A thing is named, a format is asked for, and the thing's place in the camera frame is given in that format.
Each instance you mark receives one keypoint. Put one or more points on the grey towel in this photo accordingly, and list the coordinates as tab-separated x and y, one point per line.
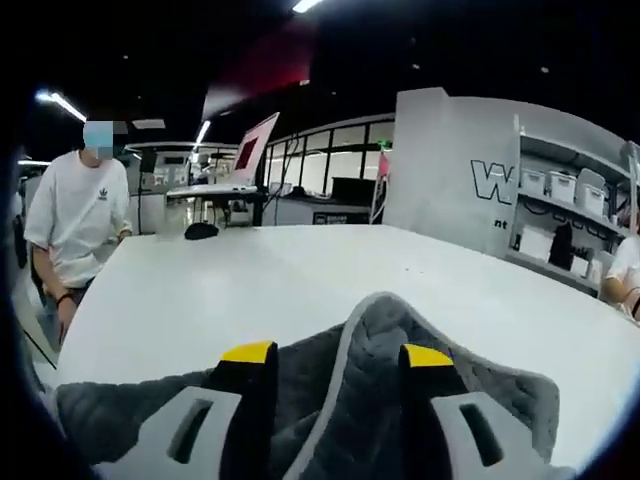
345	400

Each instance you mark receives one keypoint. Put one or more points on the black pouch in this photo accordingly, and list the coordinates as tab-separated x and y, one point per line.
201	231

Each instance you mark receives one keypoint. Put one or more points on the white cardboard box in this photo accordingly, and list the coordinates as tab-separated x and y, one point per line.
535	243

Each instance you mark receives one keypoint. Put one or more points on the black hanging bag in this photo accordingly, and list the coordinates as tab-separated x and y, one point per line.
561	245

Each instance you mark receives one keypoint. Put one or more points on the grey standing desk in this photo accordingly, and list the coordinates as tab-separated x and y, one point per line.
210	190

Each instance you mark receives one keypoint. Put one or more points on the white storage shelf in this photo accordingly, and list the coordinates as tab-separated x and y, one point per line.
575	215

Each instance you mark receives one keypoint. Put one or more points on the grey low cabinet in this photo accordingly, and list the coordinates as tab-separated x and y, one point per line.
325	212

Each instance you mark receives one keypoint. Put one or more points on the white lettered partition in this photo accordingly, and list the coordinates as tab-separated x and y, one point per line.
440	175

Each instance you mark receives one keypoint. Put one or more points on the row of white storage bins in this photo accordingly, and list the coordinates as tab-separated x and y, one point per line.
561	186

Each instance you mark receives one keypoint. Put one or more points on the large tilted display screen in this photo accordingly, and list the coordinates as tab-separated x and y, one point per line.
255	150

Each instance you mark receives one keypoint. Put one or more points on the ceiling light strip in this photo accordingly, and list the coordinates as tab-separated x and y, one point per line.
201	135
62	105
306	5

